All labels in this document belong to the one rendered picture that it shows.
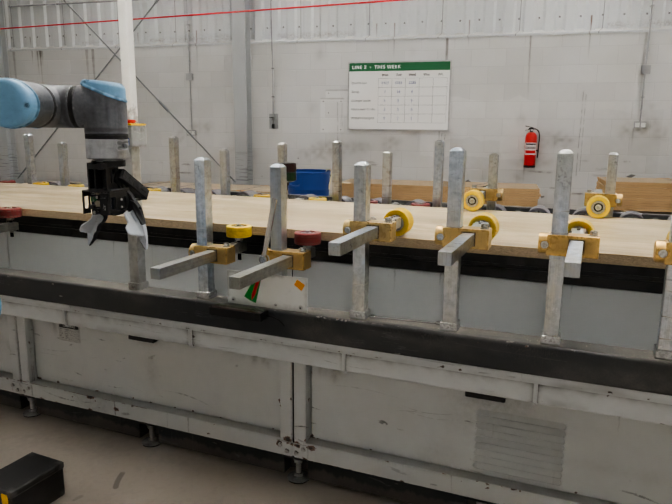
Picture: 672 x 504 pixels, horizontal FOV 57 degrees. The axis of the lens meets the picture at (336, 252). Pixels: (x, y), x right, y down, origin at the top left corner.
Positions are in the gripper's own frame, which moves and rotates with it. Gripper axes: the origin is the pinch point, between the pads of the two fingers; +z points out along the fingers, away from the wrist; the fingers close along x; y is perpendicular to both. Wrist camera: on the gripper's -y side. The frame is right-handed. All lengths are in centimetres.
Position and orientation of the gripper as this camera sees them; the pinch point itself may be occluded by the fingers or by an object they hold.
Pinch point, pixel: (119, 247)
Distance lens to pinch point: 150.2
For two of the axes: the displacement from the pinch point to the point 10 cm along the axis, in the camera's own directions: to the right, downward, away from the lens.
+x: 9.6, 0.7, -2.7
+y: -2.8, 1.9, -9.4
